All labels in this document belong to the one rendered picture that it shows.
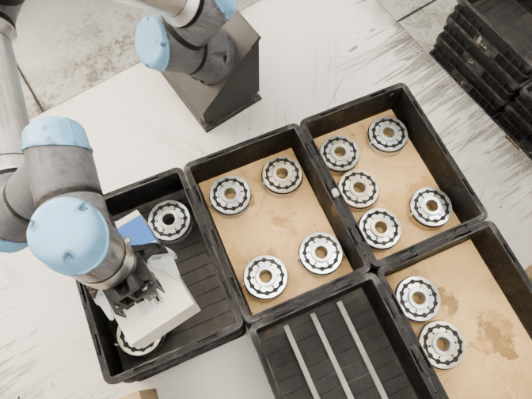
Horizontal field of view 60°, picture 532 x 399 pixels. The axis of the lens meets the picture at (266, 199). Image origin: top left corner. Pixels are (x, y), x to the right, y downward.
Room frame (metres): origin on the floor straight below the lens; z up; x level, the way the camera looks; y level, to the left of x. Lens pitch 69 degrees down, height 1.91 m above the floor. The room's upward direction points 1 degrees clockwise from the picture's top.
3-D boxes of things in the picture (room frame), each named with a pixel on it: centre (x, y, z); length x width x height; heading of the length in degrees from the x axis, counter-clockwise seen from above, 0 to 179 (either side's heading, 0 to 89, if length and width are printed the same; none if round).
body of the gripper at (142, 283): (0.13, 0.21, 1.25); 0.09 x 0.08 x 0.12; 35
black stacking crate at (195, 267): (0.21, 0.25, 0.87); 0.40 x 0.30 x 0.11; 24
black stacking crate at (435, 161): (0.46, -0.29, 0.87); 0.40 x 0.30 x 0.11; 24
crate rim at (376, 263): (0.46, -0.29, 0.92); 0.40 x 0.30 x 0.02; 24
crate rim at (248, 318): (0.33, -0.02, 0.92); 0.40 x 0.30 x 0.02; 24
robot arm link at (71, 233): (0.14, 0.21, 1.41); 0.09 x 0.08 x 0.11; 21
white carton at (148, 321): (0.15, 0.22, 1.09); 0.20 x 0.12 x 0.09; 35
